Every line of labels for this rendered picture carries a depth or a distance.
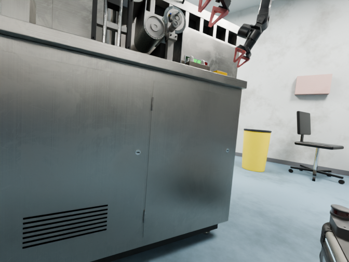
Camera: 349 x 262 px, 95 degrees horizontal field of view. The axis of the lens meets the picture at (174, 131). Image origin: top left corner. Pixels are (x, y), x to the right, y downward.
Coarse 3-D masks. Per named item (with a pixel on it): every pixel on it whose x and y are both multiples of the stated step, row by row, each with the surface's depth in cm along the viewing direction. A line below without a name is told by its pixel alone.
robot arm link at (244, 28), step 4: (260, 20) 89; (264, 20) 89; (244, 24) 97; (248, 24) 95; (252, 24) 93; (256, 24) 91; (260, 24) 90; (240, 28) 97; (244, 28) 96; (248, 28) 95; (252, 28) 96; (256, 28) 93; (260, 28) 91; (240, 32) 97; (244, 32) 96; (240, 36) 99; (244, 36) 97
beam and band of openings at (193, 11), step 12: (156, 0) 124; (168, 0) 126; (180, 0) 130; (156, 12) 130; (192, 12) 136; (204, 12) 141; (192, 24) 145; (204, 24) 150; (216, 24) 149; (228, 24) 155; (216, 36) 159; (228, 36) 165
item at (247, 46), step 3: (249, 39) 94; (246, 42) 95; (249, 42) 94; (252, 42) 94; (240, 45) 95; (243, 45) 97; (246, 45) 95; (249, 45) 94; (252, 45) 95; (246, 48) 93; (249, 48) 95; (249, 51) 96
